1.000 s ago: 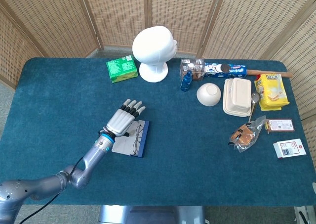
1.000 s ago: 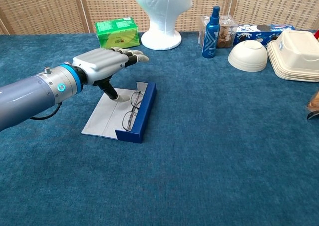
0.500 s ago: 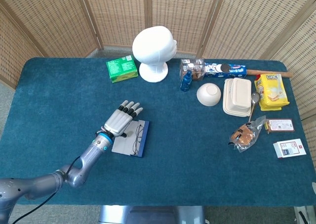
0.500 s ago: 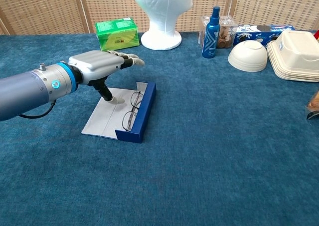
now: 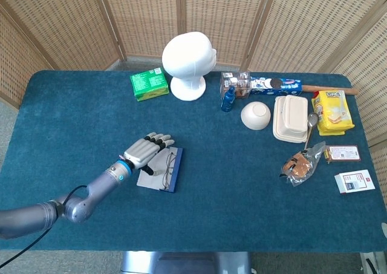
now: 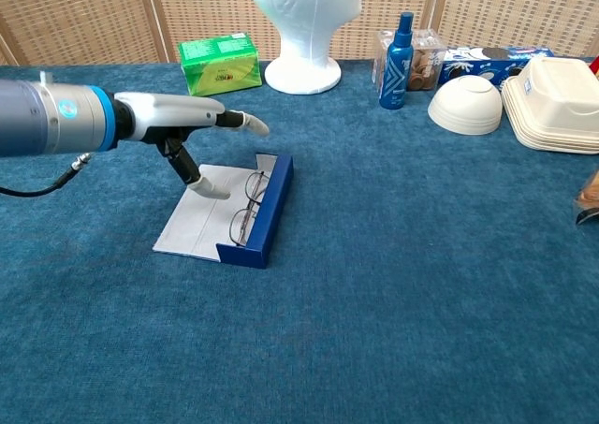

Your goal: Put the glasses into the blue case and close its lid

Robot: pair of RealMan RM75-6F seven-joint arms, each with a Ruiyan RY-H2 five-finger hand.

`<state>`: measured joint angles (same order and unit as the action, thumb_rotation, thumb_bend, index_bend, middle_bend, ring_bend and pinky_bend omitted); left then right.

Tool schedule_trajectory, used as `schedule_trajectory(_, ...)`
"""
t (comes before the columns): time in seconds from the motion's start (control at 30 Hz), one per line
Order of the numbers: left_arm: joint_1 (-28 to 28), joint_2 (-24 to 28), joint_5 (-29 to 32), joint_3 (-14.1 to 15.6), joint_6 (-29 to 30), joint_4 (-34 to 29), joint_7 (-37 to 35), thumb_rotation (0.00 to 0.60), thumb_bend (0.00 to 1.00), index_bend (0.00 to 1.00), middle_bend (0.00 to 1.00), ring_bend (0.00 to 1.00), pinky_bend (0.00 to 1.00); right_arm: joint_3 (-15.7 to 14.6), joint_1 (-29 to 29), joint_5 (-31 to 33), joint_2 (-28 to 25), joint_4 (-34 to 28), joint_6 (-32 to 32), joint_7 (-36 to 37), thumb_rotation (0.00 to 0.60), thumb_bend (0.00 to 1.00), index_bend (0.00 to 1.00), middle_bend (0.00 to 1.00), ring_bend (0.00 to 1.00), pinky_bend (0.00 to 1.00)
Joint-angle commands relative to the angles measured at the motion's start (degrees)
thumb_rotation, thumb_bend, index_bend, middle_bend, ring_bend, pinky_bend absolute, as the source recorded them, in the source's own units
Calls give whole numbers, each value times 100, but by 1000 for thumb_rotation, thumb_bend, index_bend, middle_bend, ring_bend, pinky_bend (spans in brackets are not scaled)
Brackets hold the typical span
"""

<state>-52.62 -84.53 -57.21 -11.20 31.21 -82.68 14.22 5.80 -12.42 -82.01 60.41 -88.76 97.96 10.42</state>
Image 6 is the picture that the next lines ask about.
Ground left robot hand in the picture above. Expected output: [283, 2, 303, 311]
[113, 91, 270, 200]

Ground thin-framed eyeglasses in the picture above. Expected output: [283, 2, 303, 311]
[228, 170, 271, 247]

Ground blue and white glasses case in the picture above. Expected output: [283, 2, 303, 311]
[153, 151, 295, 270]

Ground green cardboard box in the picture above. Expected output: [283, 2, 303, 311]
[177, 32, 263, 99]

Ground woven bamboo folding screen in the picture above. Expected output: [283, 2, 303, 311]
[0, 0, 599, 67]

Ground white foam mannequin head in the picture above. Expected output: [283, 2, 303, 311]
[244, 0, 364, 95]

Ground blue spray bottle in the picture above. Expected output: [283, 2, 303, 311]
[378, 11, 416, 111]

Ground blue table cloth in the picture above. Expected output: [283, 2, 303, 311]
[0, 58, 599, 424]

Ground clear plastic cookie box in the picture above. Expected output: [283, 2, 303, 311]
[373, 28, 448, 93]

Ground white upturned bowl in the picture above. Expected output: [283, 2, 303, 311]
[427, 75, 504, 137]

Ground blue sandwich cookie box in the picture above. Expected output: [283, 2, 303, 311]
[439, 45, 556, 88]

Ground stack of white trays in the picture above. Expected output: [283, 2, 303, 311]
[501, 76, 599, 155]

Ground small beige pulp lunch box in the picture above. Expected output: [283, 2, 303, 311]
[514, 56, 599, 122]

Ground bread in clear bag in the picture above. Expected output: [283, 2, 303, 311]
[572, 168, 599, 227]

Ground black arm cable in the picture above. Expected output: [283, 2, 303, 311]
[0, 152, 94, 198]

